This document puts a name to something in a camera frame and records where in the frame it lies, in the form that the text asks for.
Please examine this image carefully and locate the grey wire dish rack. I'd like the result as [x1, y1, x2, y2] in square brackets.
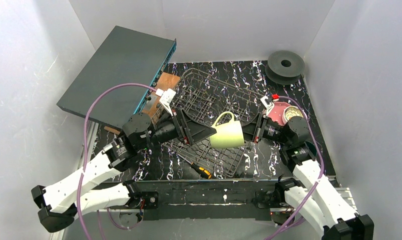
[158, 68, 270, 180]

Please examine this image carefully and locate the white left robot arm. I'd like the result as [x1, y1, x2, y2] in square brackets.
[31, 108, 216, 233]

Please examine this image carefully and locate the dark grey flat box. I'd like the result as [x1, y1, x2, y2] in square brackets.
[57, 26, 177, 129]

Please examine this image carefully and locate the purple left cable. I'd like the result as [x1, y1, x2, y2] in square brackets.
[75, 82, 158, 240]

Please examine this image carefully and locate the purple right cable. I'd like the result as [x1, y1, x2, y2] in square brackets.
[263, 96, 326, 240]

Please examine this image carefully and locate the yellow black screwdriver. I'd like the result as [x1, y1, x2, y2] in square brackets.
[183, 158, 214, 180]

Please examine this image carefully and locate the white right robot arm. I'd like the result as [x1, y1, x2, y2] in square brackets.
[242, 113, 374, 240]

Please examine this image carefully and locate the light green ceramic mug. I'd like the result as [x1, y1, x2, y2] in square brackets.
[209, 111, 245, 149]

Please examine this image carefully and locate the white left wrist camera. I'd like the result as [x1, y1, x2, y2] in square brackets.
[155, 88, 176, 116]

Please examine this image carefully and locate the pink polka dot plate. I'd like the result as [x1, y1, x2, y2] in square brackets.
[266, 101, 290, 126]

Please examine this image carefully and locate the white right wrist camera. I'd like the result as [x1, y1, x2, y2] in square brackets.
[260, 94, 279, 115]

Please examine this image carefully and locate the pink patterned bowl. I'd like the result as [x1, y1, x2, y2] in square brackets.
[282, 105, 303, 124]

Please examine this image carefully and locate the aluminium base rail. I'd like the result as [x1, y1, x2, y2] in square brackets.
[42, 113, 364, 240]

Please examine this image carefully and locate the black filament spool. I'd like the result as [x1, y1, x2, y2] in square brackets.
[265, 50, 305, 86]

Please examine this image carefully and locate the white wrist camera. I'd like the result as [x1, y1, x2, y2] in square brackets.
[260, 94, 279, 115]
[155, 88, 176, 116]

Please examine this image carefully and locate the purple cable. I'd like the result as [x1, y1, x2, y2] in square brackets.
[263, 96, 326, 240]
[75, 82, 158, 240]

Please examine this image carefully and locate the wooden board with bracket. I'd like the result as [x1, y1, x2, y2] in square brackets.
[104, 72, 181, 136]

